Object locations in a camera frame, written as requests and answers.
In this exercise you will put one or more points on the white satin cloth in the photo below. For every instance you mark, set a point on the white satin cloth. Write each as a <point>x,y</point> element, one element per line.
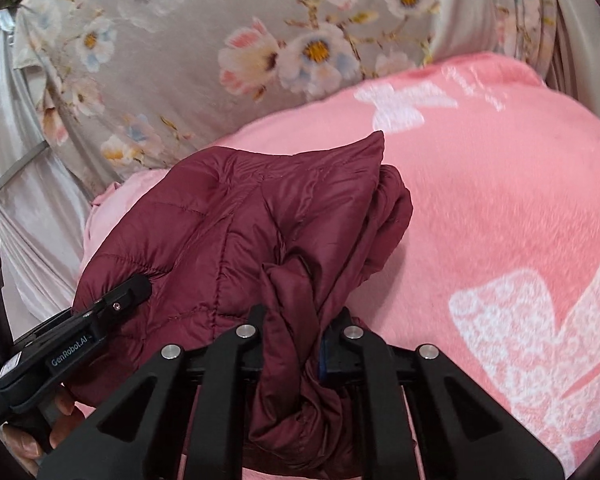
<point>25,240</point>

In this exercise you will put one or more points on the maroon puffer jacket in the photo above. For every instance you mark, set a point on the maroon puffer jacket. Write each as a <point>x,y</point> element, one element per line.
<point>230,220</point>

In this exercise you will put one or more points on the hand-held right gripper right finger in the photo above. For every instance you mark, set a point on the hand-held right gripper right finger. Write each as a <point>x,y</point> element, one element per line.
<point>325,360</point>

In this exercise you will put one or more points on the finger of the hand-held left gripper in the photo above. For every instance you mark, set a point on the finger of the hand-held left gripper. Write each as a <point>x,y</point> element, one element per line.
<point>125,294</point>

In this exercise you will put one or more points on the grey floral bedsheet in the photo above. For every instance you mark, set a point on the grey floral bedsheet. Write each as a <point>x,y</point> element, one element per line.
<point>190,60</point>

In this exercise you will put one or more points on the person's left hand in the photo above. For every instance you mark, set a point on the person's left hand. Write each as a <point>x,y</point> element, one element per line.
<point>26,447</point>

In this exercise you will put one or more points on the pink fleece blanket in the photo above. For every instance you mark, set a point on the pink fleece blanket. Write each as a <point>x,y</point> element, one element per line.
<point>480,185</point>

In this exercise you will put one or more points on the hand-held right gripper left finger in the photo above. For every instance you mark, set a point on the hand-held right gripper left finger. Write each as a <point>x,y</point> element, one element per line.
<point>252,342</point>

